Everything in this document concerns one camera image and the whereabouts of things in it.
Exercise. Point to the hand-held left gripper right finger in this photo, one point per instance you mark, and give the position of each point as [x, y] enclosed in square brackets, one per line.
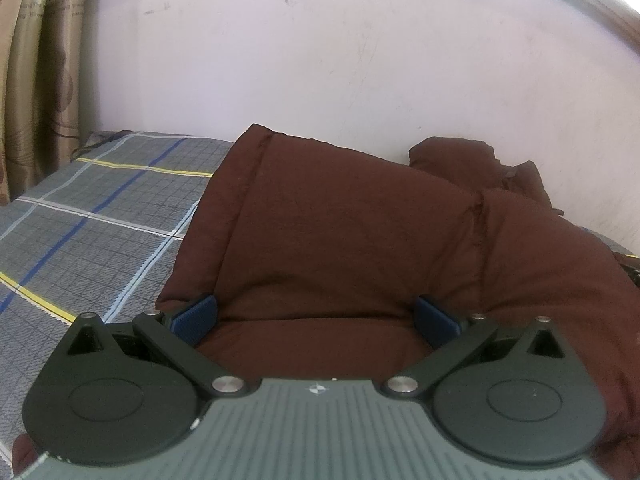
[436, 321]

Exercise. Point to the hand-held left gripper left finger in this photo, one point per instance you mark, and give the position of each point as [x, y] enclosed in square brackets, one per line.
[196, 317]

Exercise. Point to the brown padded jacket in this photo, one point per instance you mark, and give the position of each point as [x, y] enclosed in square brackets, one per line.
[360, 240]

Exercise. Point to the grey plaid bed sheet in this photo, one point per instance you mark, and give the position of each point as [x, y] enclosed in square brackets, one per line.
[95, 230]

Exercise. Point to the dark object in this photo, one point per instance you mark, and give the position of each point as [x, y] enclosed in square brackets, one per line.
[632, 270]

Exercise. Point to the beige printed curtain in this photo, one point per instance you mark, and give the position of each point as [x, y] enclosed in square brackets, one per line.
[40, 70]

